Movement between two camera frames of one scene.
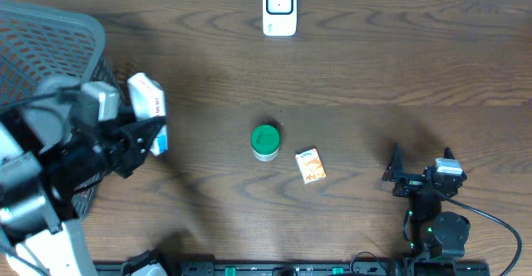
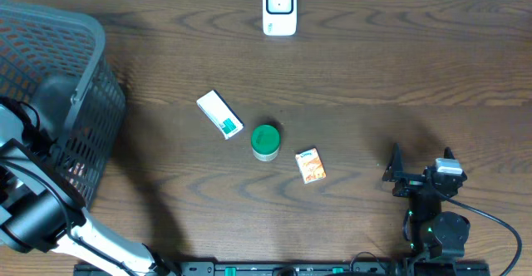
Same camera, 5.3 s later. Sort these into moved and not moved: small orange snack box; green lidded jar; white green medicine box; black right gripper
Moved: white green medicine box
Not moved: small orange snack box; black right gripper; green lidded jar
